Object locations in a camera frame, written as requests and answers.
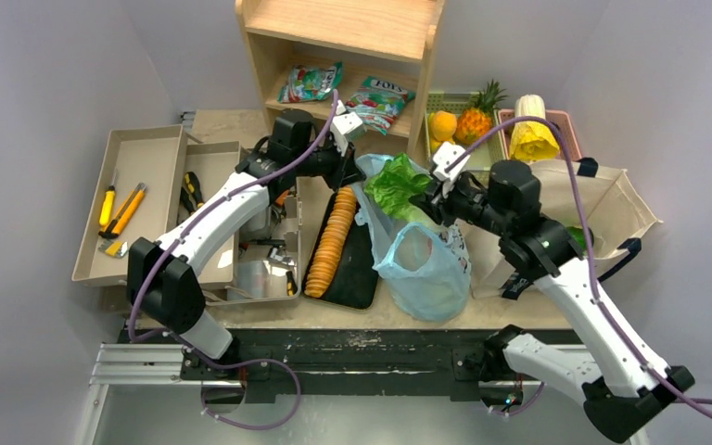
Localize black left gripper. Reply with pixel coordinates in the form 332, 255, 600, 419
292, 132, 365, 193

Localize green lettuce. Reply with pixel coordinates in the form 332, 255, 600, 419
364, 154, 435, 227

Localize pineapple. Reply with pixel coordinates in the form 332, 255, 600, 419
454, 79, 507, 146

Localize light blue plastic grocery bag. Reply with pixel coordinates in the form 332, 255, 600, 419
351, 154, 472, 323

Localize orange fruit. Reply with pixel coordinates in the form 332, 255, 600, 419
427, 110, 458, 142

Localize yellow white napa cabbage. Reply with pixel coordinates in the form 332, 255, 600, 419
509, 95, 560, 162

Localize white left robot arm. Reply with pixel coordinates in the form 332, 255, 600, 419
126, 108, 365, 379

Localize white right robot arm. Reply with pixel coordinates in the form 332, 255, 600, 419
413, 160, 694, 443

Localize green plastic basket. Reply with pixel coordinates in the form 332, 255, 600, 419
422, 91, 507, 184

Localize orange spiral bread loaf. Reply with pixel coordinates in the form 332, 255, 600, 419
304, 185, 358, 298

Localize orange hex key holder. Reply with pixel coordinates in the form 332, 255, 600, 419
274, 190, 290, 208

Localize right candy bag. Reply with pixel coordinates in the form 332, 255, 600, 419
345, 76, 416, 135

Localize candy bag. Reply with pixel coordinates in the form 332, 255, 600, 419
277, 61, 343, 104
345, 76, 416, 135

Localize left candy bag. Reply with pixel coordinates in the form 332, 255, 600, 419
277, 61, 343, 104

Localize grey open toolbox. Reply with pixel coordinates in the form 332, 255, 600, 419
202, 145, 303, 307

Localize black rectangular tray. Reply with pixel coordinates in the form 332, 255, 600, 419
300, 192, 379, 311

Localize green bottle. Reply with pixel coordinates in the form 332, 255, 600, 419
566, 226, 587, 252

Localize pink plastic basket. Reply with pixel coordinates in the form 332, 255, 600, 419
499, 109, 582, 161

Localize stubby black yellow screwdriver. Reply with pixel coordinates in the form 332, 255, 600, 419
286, 271, 299, 297

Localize beige canvas tote bag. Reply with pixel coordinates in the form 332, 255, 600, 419
460, 159, 660, 299

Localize wooden shelf unit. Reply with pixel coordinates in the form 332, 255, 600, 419
235, 0, 446, 163

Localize beige toolbox tray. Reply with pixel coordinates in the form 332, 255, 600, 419
71, 124, 240, 286

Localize yellow utility knife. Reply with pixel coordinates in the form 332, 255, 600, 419
98, 182, 147, 259

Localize small yellow screwdriver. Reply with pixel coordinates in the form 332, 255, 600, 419
98, 170, 119, 229

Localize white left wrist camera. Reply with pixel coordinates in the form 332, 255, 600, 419
329, 100, 366, 156

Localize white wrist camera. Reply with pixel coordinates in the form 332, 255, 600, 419
329, 100, 366, 156
430, 142, 470, 183

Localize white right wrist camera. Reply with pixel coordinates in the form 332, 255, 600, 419
430, 142, 470, 183

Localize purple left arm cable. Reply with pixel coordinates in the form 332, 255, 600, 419
126, 88, 340, 344

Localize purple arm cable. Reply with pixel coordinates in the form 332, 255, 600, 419
126, 88, 340, 344
448, 115, 712, 431

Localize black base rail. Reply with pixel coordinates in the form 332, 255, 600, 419
116, 326, 603, 407

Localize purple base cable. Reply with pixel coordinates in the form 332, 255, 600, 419
199, 359, 302, 432

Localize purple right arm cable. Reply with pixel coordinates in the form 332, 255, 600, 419
448, 115, 712, 431

